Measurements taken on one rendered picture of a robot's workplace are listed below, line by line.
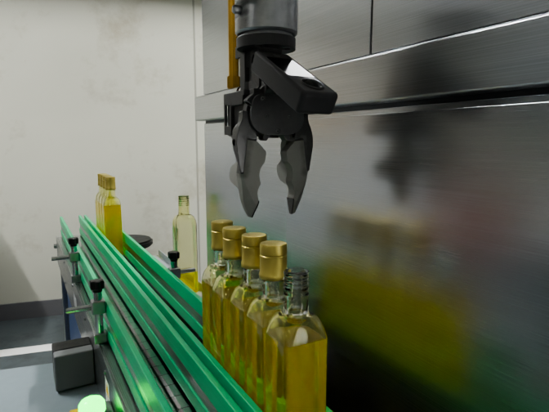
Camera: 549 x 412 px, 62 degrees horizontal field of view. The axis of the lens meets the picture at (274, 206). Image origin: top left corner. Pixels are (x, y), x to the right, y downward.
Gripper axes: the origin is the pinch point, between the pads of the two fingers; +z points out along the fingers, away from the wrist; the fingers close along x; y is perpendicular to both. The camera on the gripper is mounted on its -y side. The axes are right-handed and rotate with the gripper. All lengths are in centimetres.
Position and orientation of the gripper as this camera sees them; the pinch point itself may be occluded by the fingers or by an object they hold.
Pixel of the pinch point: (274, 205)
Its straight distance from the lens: 56.4
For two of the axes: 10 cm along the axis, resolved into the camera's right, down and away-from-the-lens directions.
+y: -4.8, -1.2, 8.7
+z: 0.0, 9.9, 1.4
